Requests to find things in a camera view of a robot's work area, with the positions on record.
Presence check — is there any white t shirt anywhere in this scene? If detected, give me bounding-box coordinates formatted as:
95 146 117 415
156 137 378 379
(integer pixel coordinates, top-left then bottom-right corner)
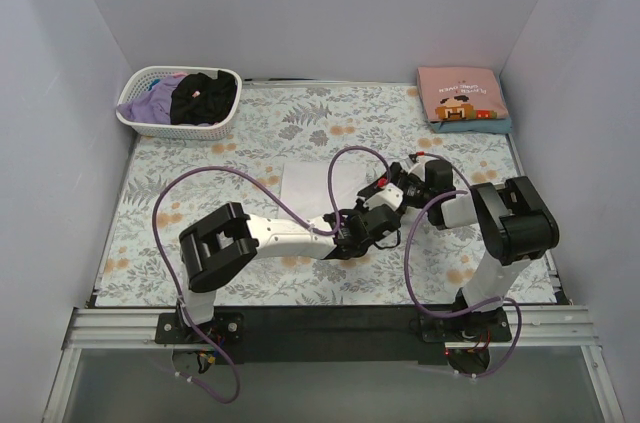
280 162 368 219

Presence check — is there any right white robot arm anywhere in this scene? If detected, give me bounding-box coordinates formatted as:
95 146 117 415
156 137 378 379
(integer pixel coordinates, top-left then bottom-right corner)
356 152 559 341

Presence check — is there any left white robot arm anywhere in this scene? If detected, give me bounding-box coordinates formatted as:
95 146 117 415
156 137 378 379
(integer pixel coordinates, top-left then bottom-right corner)
178 202 401 343

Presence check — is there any folded pink t shirt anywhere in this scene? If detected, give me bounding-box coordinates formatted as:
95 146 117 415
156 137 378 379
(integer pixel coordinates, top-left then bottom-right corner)
416 67 508 123

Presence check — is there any floral table mat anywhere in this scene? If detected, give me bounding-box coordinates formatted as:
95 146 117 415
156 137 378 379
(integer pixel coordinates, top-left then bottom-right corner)
93 84 557 308

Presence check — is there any black garment in basket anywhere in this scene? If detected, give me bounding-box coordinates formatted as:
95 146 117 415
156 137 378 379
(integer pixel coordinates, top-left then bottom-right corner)
170 71 237 126

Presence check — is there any purple garment in basket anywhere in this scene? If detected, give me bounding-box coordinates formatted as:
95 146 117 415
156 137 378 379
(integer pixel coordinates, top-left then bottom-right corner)
118 73 187 125

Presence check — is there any white plastic laundry basket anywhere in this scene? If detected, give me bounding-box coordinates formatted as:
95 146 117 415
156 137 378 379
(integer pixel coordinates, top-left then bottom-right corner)
115 66 243 140

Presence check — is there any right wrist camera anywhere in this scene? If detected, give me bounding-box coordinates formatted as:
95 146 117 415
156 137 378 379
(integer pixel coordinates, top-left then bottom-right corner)
401 152 425 179

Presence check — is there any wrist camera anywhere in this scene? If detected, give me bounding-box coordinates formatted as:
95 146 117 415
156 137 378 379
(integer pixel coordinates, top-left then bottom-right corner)
401 152 425 179
363 183 403 211

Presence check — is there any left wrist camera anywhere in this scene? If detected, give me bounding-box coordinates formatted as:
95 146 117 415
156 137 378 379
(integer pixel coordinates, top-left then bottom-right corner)
363 183 403 211

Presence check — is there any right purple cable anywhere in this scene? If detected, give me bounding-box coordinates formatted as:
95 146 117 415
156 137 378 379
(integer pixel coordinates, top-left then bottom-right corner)
403 150 526 380

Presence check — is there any purple cable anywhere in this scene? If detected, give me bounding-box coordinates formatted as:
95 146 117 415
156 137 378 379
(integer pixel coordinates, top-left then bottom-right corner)
403 150 526 380
151 145 394 404

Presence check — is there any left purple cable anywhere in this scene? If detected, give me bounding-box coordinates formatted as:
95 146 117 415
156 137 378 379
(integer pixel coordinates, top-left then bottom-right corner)
151 145 394 404

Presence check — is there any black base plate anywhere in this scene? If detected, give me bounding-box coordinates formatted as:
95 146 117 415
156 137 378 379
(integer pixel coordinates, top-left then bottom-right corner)
154 305 515 373

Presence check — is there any aluminium frame rail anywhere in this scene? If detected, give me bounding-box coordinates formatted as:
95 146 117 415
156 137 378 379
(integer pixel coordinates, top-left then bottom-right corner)
44 305 624 422

